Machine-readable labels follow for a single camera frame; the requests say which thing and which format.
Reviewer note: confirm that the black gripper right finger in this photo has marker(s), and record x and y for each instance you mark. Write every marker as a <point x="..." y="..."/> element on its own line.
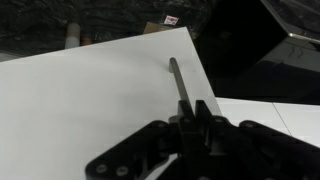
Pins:
<point x="216" y="130"/>

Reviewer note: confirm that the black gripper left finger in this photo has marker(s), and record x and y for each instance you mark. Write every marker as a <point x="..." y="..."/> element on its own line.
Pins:
<point x="188" y="133"/>

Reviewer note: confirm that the white cabinet door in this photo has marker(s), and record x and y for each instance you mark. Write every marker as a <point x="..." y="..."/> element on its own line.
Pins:
<point x="83" y="100"/>
<point x="300" y="120"/>
<point x="246" y="111"/>

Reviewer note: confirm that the brown cardboard box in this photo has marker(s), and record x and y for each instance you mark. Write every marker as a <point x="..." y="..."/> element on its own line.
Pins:
<point x="155" y="28"/>

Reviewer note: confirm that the black silver toaster oven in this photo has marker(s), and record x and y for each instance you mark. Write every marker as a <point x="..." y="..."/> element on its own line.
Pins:
<point x="300" y="53"/>

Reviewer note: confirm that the clear plastic container red label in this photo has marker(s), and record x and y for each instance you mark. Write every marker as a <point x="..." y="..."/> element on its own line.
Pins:
<point x="171" y="20"/>

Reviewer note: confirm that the translucent squeeze bottle white nozzle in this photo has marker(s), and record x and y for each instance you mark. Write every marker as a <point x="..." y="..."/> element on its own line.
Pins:
<point x="72" y="36"/>

